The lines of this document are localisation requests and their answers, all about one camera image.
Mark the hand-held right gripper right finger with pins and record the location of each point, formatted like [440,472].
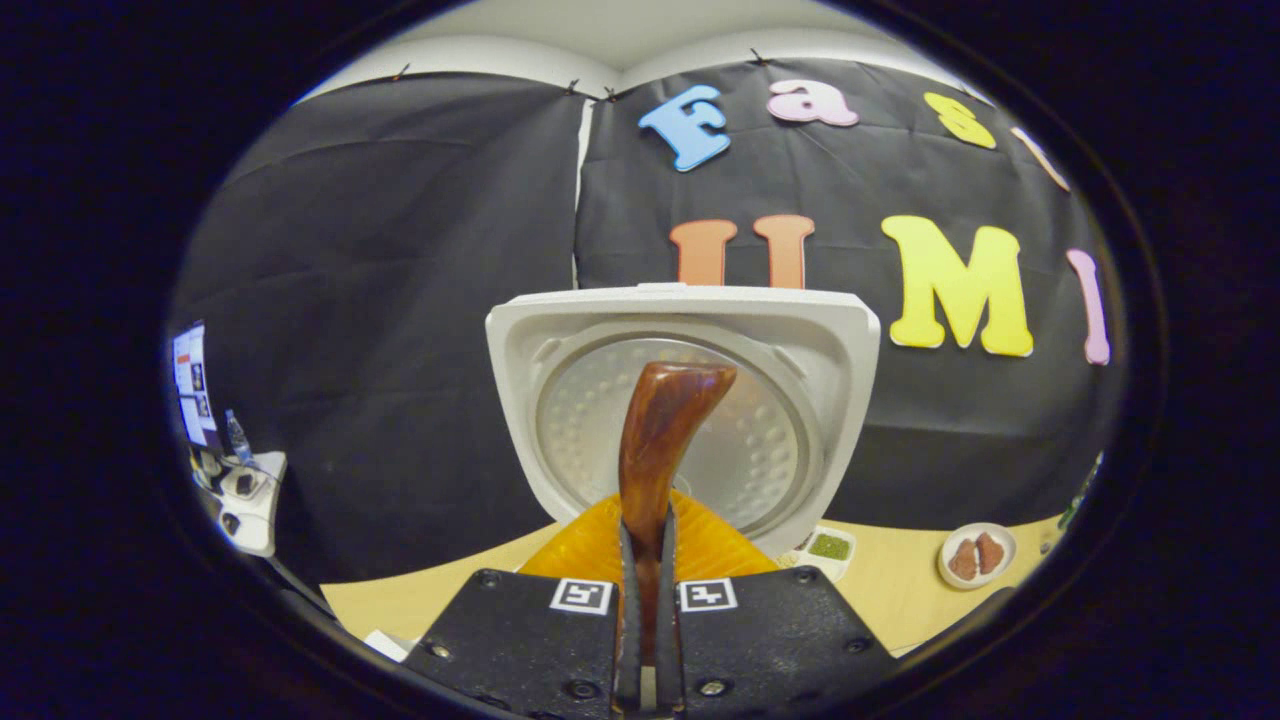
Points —
[770,640]

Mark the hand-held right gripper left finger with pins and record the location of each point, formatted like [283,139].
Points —
[530,640]

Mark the brown wooden spoon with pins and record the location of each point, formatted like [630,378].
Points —
[655,440]

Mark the white rice cooker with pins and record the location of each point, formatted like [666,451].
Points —
[820,400]

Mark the small white divided dish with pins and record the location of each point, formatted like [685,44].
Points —
[828,548]

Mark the brown meat piece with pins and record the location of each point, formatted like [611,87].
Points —
[990,552]
[964,560]

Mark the white round plate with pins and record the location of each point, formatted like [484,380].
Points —
[975,582]

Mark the black backdrop cloth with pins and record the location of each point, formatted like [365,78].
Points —
[400,350]

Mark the small black device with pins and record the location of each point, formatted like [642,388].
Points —
[244,484]

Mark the clear plastic bottle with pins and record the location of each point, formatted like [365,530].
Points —
[237,440]

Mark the computer monitor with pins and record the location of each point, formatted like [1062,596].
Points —
[195,385]

